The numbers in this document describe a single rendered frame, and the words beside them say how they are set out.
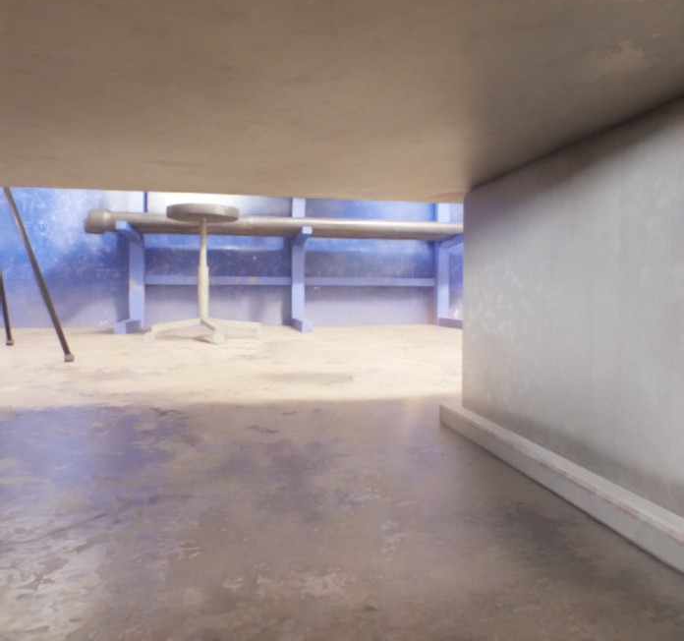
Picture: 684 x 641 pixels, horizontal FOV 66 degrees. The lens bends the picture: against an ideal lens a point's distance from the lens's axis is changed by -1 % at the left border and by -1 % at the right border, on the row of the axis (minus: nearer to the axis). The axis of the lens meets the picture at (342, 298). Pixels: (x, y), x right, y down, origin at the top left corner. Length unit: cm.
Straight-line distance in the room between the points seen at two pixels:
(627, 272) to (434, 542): 31
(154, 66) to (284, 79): 10
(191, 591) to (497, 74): 47
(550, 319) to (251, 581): 44
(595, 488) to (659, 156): 32
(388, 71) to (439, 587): 40
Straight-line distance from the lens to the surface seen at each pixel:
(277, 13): 38
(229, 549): 52
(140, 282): 348
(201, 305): 259
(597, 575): 51
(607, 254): 60
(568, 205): 66
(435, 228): 332
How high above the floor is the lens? 22
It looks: 1 degrees down
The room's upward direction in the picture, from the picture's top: straight up
